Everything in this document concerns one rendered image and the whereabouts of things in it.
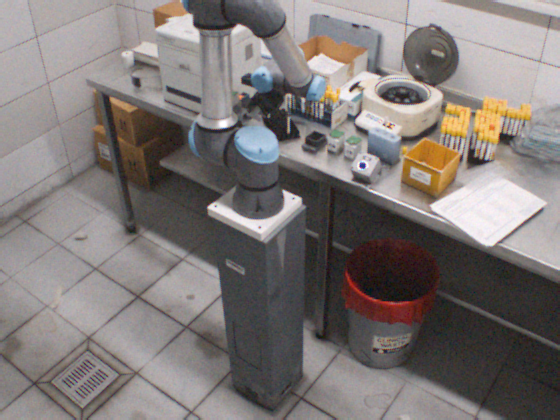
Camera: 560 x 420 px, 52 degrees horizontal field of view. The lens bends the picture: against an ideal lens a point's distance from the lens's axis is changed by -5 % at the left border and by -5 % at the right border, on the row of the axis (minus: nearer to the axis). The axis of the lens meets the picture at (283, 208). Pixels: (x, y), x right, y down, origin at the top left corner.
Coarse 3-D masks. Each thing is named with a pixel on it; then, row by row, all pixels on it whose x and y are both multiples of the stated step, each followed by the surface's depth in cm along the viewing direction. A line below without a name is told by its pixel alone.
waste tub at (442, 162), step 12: (420, 144) 186; (432, 144) 186; (408, 156) 182; (420, 156) 190; (432, 156) 189; (444, 156) 186; (456, 156) 179; (408, 168) 181; (420, 168) 178; (432, 168) 175; (444, 168) 175; (456, 168) 184; (408, 180) 184; (420, 180) 180; (432, 180) 177; (444, 180) 179; (432, 192) 180
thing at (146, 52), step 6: (144, 42) 262; (138, 48) 260; (144, 48) 259; (150, 48) 258; (156, 48) 258; (138, 54) 255; (144, 54) 253; (150, 54) 253; (156, 54) 254; (138, 60) 257; (144, 60) 254; (150, 60) 252; (156, 60) 250; (156, 66) 251
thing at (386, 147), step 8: (376, 128) 192; (376, 136) 190; (384, 136) 188; (392, 136) 188; (368, 144) 194; (376, 144) 191; (384, 144) 189; (392, 144) 187; (368, 152) 196; (376, 152) 193; (384, 152) 191; (392, 152) 188; (384, 160) 192; (392, 160) 190
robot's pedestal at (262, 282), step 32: (224, 224) 173; (288, 224) 173; (224, 256) 182; (256, 256) 172; (288, 256) 181; (224, 288) 193; (256, 288) 181; (288, 288) 190; (256, 320) 191; (288, 320) 200; (256, 352) 203; (288, 352) 211; (256, 384) 217; (288, 384) 224
